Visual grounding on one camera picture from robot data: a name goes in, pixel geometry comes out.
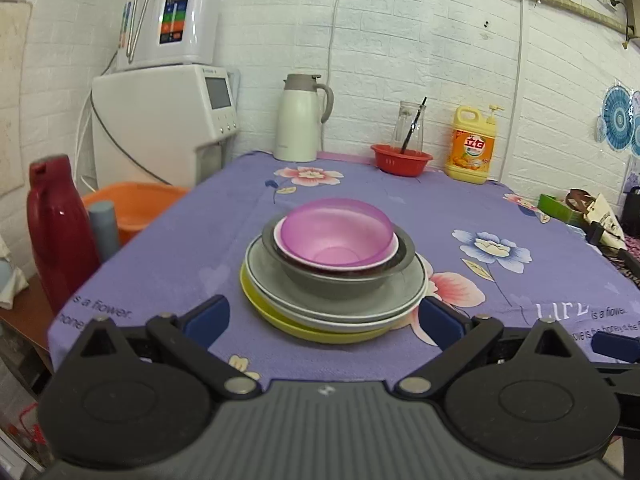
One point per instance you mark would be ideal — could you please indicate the yellow detergent bottle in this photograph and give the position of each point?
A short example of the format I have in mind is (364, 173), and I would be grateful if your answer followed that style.
(470, 155)

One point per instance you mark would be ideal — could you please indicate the blue round wall decoration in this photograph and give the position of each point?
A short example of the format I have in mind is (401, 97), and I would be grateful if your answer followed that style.
(617, 120)

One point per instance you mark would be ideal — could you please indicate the white red-patterned ceramic bowl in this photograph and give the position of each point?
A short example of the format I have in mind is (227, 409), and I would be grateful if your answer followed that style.
(391, 255)

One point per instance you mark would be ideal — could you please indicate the white cloth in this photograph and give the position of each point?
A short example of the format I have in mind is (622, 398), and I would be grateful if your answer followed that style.
(10, 285)

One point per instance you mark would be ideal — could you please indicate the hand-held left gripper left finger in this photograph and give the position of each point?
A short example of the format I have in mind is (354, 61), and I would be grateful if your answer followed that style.
(207, 317)

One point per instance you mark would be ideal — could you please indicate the orange plastic basin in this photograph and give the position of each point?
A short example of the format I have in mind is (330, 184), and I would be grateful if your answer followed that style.
(145, 200)

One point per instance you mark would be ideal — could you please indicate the white water purifier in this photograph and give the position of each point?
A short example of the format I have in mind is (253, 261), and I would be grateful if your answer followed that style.
(200, 20)

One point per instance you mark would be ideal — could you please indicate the beige hanging board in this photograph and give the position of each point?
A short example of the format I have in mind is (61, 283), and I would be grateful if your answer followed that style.
(12, 85)

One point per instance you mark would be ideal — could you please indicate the green box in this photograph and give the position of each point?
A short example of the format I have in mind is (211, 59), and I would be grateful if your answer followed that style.
(552, 205)

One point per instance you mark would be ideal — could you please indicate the pink plastic bowl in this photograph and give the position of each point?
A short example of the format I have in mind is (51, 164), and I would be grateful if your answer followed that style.
(330, 230)

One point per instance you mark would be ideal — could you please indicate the wooden side table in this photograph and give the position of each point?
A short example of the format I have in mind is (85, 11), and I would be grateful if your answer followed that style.
(25, 320)

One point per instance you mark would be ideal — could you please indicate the red plastic basket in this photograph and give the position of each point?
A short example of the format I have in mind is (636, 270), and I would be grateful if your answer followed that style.
(400, 164)

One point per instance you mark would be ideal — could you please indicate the purple floral tablecloth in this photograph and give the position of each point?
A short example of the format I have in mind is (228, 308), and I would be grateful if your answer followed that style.
(200, 230)

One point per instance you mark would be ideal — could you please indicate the black power adapter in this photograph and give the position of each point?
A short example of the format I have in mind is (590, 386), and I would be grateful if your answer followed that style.
(594, 234)

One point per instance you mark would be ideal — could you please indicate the white thermos jug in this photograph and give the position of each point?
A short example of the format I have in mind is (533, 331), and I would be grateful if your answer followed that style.
(297, 125)

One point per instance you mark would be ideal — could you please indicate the grey cylindrical bottle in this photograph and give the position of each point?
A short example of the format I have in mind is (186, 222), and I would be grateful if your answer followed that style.
(104, 232)

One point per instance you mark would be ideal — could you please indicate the white water dispenser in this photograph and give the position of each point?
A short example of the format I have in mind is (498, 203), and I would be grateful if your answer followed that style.
(150, 120)

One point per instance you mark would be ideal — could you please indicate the black stirring stick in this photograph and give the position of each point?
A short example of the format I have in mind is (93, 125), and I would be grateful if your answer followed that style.
(414, 125)

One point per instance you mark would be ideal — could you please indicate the glass pitcher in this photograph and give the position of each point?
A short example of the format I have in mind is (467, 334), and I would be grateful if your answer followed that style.
(400, 125)

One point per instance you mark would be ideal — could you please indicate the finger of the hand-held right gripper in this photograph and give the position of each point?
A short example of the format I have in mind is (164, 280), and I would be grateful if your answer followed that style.
(617, 347)
(622, 377)

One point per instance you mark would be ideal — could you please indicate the stainless steel bowl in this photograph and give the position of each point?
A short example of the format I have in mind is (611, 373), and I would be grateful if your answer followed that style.
(330, 285)

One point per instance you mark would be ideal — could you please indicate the white blue-rimmed plate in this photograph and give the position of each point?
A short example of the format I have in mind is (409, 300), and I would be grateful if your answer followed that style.
(400, 290)

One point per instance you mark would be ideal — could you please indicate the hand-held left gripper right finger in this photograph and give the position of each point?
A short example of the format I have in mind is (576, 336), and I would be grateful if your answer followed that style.
(440, 320)

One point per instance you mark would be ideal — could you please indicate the yellow plate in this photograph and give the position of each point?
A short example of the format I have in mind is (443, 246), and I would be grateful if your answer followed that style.
(300, 329)

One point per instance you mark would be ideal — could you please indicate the red thermos bottle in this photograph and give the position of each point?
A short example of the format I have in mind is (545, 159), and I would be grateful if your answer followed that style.
(60, 240)

